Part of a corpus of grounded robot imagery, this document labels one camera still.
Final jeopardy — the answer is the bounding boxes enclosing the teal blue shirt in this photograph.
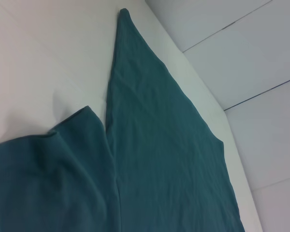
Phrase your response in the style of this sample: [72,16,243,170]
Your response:
[0,8,246,232]

